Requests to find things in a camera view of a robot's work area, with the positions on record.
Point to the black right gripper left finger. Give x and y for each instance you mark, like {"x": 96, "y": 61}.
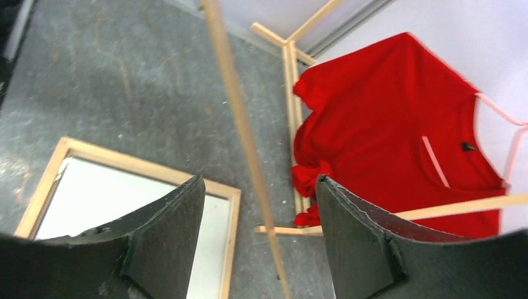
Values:
{"x": 147, "y": 253}

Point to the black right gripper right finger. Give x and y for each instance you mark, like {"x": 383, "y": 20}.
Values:
{"x": 372, "y": 253}

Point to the light wooden picture frame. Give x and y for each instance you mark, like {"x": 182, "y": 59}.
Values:
{"x": 71, "y": 148}

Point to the printed photo with white border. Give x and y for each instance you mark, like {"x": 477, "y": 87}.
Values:
{"x": 89, "y": 194}

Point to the wooden clothes rack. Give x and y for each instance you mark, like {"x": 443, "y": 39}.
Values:
{"x": 514, "y": 205}

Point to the red t-shirt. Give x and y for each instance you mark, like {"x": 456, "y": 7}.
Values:
{"x": 393, "y": 124}

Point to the pink clothes hanger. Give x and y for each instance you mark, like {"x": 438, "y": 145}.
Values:
{"x": 500, "y": 135}

